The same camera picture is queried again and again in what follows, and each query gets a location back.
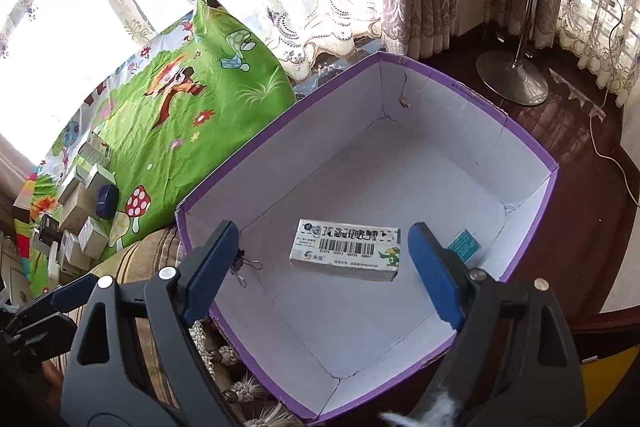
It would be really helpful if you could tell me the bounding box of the tall white medicine box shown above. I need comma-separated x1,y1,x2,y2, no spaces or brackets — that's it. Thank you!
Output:
78,131,112,168

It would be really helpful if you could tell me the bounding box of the small silver cube box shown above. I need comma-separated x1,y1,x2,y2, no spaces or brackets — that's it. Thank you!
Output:
86,164,116,199

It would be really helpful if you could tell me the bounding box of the green cartoon tablecloth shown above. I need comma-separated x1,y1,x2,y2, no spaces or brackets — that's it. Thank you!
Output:
25,0,295,259

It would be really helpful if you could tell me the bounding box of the white side table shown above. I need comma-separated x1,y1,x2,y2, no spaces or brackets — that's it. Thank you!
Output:
424,0,616,108

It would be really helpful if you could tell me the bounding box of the white barcode medicine box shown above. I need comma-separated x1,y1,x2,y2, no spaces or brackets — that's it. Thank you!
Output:
290,219,401,282

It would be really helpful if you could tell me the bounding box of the teal medicine box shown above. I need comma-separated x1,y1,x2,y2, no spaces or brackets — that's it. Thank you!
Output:
448,229,480,263

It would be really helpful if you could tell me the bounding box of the white cable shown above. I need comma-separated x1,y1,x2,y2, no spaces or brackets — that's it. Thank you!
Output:
587,1,640,208

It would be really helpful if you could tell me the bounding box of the black Dormi box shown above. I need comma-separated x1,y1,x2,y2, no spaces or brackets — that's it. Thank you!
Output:
38,213,63,246

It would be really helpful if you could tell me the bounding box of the large beige text box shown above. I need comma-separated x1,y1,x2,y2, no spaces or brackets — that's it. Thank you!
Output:
60,184,96,234

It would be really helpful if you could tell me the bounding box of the flat silver box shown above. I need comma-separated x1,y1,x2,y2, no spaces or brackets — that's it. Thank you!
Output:
56,166,89,205

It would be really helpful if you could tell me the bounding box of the white barcode music box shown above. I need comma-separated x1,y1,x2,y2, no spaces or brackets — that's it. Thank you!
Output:
58,253,86,284

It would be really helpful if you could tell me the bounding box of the purple cardboard storage box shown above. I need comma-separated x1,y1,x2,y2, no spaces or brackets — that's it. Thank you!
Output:
176,52,559,424

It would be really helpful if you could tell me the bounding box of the white Joyin Music box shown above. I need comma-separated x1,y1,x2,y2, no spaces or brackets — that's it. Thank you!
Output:
60,230,91,272

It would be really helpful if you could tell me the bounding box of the black binder clip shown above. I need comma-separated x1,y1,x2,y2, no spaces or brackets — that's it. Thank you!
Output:
229,249,262,288

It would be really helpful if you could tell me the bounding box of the dark blue small box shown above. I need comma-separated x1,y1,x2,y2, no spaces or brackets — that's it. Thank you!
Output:
96,184,119,220

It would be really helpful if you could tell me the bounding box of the striped beige cushion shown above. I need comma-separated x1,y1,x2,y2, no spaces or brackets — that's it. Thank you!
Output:
49,225,302,427

